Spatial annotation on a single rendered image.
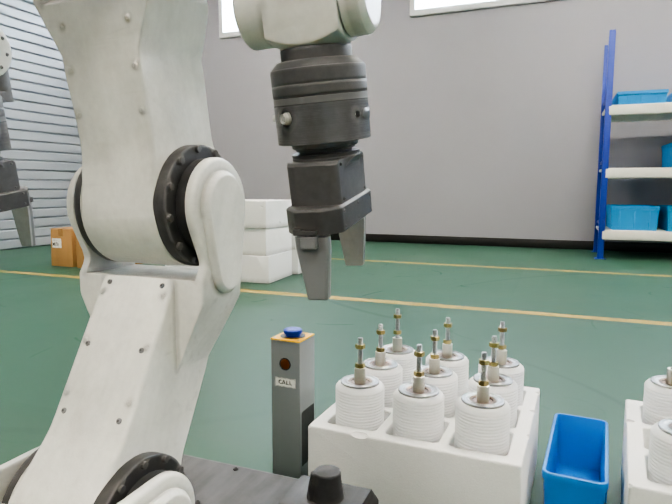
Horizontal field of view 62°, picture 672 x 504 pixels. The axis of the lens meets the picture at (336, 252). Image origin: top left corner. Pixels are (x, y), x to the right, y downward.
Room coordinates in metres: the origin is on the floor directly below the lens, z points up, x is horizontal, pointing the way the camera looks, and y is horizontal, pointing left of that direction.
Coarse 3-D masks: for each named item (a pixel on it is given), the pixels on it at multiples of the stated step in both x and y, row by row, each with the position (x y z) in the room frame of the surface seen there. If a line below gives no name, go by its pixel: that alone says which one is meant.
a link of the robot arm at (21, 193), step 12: (0, 120) 0.71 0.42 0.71; (0, 132) 0.71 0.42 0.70; (0, 144) 0.71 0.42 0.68; (0, 168) 0.73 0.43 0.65; (12, 168) 0.74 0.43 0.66; (0, 180) 0.73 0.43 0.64; (12, 180) 0.74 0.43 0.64; (0, 192) 0.73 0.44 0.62; (12, 192) 0.74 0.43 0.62; (24, 192) 0.76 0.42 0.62; (0, 204) 0.72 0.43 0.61; (12, 204) 0.74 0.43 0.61; (24, 204) 0.76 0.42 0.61
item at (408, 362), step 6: (390, 354) 1.24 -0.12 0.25; (408, 354) 1.24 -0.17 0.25; (396, 360) 1.22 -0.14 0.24; (402, 360) 1.22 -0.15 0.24; (408, 360) 1.23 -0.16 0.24; (414, 360) 1.24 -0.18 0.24; (402, 366) 1.22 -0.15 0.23; (408, 366) 1.23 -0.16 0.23; (414, 366) 1.24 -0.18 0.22; (408, 372) 1.23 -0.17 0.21; (402, 378) 1.22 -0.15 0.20; (408, 378) 1.23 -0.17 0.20
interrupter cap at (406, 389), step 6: (402, 384) 1.03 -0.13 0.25; (408, 384) 1.03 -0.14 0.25; (426, 384) 1.03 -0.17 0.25; (402, 390) 1.00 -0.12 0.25; (408, 390) 1.01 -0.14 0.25; (426, 390) 1.01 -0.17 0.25; (432, 390) 1.00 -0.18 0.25; (438, 390) 1.00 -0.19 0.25; (408, 396) 0.98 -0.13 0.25; (414, 396) 0.97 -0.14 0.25; (420, 396) 0.97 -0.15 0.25; (426, 396) 0.97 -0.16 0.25; (432, 396) 0.97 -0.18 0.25
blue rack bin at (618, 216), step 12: (612, 204) 5.30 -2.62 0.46; (624, 204) 5.26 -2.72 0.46; (612, 216) 4.86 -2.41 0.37; (624, 216) 4.83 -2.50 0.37; (636, 216) 4.80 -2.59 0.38; (648, 216) 4.76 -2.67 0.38; (612, 228) 4.87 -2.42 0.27; (624, 228) 4.83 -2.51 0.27; (636, 228) 4.80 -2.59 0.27; (648, 228) 4.76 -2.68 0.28
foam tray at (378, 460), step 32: (320, 416) 1.06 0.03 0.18; (384, 416) 1.09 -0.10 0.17; (320, 448) 1.00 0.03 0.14; (352, 448) 0.98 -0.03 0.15; (384, 448) 0.95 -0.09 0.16; (416, 448) 0.93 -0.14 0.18; (448, 448) 0.92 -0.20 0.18; (512, 448) 0.92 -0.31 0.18; (352, 480) 0.98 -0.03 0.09; (384, 480) 0.95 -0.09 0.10; (416, 480) 0.93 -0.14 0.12; (448, 480) 0.90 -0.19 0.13; (480, 480) 0.88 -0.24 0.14; (512, 480) 0.86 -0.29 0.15
